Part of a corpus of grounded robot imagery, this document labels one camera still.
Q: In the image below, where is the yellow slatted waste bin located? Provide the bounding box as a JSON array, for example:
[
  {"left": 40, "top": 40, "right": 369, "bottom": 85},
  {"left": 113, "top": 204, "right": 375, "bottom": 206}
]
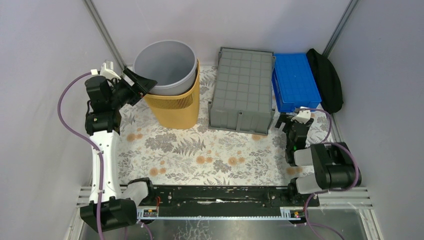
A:
[{"left": 144, "top": 63, "right": 200, "bottom": 130}]

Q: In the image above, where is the floral patterned table mat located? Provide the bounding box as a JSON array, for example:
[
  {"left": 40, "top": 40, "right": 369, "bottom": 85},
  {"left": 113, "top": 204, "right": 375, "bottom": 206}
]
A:
[{"left": 94, "top": 65, "right": 347, "bottom": 187}]

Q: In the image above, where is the grey plastic waste bin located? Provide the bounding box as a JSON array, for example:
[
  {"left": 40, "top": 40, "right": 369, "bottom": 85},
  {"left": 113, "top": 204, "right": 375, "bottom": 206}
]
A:
[{"left": 132, "top": 40, "right": 198, "bottom": 96}]

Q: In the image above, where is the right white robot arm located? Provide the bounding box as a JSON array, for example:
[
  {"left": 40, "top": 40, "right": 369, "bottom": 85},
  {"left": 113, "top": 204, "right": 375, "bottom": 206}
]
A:
[{"left": 275, "top": 113, "right": 362, "bottom": 206}]

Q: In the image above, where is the black cloth bundle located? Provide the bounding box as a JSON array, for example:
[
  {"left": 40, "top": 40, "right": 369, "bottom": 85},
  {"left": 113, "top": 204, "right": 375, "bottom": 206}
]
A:
[{"left": 306, "top": 48, "right": 344, "bottom": 114}]

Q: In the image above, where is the aluminium frame base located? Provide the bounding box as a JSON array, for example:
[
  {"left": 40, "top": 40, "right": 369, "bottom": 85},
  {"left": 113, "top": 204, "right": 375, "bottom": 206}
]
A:
[{"left": 64, "top": 186, "right": 384, "bottom": 240}]

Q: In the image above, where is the blue plastic divided crate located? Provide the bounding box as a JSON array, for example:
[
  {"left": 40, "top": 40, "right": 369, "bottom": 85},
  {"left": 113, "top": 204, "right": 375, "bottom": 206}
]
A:
[{"left": 271, "top": 53, "right": 322, "bottom": 113}]

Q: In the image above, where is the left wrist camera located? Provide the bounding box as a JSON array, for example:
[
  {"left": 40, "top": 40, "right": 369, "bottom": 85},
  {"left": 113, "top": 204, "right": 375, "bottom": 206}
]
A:
[{"left": 90, "top": 60, "right": 121, "bottom": 80}]

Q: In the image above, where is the large grey plastic crate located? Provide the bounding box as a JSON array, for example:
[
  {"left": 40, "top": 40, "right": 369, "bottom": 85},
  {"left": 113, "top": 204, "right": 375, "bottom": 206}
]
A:
[{"left": 208, "top": 47, "right": 276, "bottom": 136}]

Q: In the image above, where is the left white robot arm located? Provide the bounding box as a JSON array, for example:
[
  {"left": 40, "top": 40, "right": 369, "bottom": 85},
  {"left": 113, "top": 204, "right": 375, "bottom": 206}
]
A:
[{"left": 80, "top": 68, "right": 157, "bottom": 235}]

